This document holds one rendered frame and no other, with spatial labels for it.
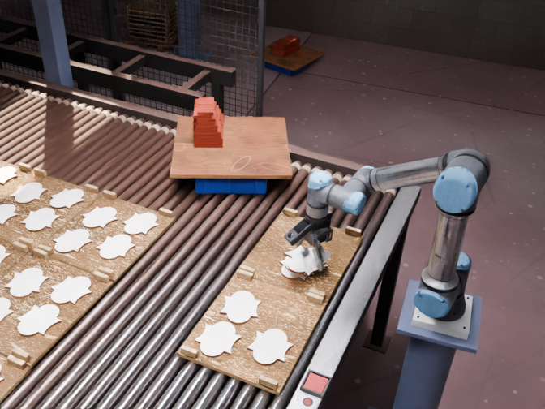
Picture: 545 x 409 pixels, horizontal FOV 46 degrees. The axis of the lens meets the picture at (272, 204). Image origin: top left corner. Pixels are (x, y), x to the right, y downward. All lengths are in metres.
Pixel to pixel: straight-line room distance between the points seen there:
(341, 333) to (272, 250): 0.45
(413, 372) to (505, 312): 1.36
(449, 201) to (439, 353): 0.73
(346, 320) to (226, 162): 0.89
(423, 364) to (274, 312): 0.61
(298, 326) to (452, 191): 0.68
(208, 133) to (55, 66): 1.14
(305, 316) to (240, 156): 0.87
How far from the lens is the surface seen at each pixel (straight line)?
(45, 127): 3.31
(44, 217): 2.64
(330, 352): 2.10
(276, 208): 2.64
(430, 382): 2.52
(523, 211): 4.60
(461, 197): 1.83
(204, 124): 2.76
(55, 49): 3.58
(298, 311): 2.18
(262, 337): 2.08
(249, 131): 2.93
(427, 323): 2.28
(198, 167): 2.67
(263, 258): 2.37
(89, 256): 2.43
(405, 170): 2.06
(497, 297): 3.85
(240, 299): 2.20
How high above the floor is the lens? 2.49
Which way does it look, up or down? 36 degrees down
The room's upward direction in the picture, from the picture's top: 3 degrees clockwise
